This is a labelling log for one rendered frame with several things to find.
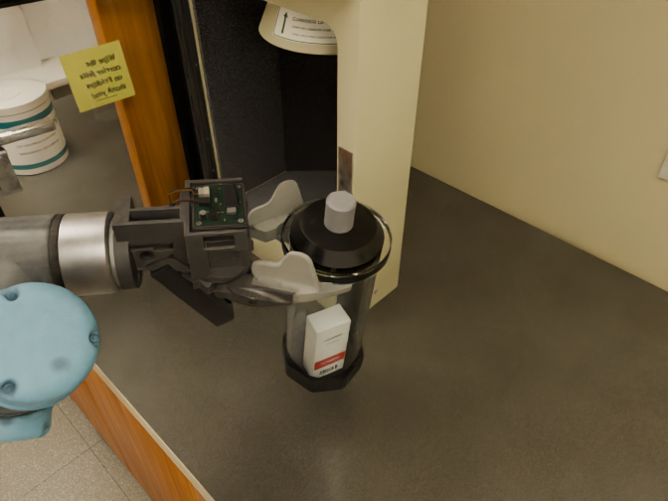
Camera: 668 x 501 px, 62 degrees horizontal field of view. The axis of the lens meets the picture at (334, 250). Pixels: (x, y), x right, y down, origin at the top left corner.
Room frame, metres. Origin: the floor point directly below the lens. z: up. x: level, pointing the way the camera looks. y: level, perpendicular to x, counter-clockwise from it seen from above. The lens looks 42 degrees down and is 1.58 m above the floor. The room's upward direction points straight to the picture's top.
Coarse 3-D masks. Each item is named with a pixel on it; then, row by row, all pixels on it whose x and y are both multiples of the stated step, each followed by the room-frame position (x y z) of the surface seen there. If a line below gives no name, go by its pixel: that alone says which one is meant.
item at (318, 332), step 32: (288, 224) 0.42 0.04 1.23; (384, 224) 0.43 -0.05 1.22; (384, 256) 0.39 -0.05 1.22; (352, 288) 0.38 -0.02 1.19; (288, 320) 0.41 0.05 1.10; (320, 320) 0.38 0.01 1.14; (352, 320) 0.39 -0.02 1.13; (288, 352) 0.41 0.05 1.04; (320, 352) 0.38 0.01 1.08; (352, 352) 0.40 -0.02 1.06
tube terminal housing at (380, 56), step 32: (288, 0) 0.62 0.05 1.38; (320, 0) 0.58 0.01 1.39; (352, 0) 0.55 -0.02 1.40; (384, 0) 0.57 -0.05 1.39; (416, 0) 0.61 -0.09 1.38; (352, 32) 0.55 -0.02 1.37; (384, 32) 0.57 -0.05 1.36; (416, 32) 0.61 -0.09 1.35; (352, 64) 0.55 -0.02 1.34; (384, 64) 0.58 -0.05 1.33; (416, 64) 0.62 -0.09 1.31; (352, 96) 0.55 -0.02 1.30; (384, 96) 0.58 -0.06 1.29; (416, 96) 0.62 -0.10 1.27; (352, 128) 0.55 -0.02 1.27; (384, 128) 0.58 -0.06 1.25; (384, 160) 0.58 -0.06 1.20; (352, 192) 0.55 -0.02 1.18; (384, 192) 0.59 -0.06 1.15; (384, 288) 0.60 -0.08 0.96
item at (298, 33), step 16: (272, 16) 0.67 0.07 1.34; (288, 16) 0.66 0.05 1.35; (304, 16) 0.65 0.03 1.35; (272, 32) 0.66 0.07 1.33; (288, 32) 0.65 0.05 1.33; (304, 32) 0.64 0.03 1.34; (320, 32) 0.64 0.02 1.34; (288, 48) 0.64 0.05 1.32; (304, 48) 0.63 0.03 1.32; (320, 48) 0.63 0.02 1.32; (336, 48) 0.63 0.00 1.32
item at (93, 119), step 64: (64, 0) 0.67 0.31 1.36; (128, 0) 0.72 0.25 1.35; (0, 64) 0.62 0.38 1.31; (64, 64) 0.66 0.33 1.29; (128, 64) 0.70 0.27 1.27; (0, 128) 0.60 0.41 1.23; (64, 128) 0.64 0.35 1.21; (128, 128) 0.69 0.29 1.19; (0, 192) 0.59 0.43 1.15; (64, 192) 0.63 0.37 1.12; (128, 192) 0.68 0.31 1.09
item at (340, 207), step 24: (336, 192) 0.42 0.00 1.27; (312, 216) 0.42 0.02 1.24; (336, 216) 0.40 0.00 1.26; (360, 216) 0.43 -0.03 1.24; (312, 240) 0.39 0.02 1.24; (336, 240) 0.39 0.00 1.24; (360, 240) 0.39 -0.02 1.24; (384, 240) 0.41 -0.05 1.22; (336, 264) 0.37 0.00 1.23; (360, 264) 0.38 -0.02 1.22
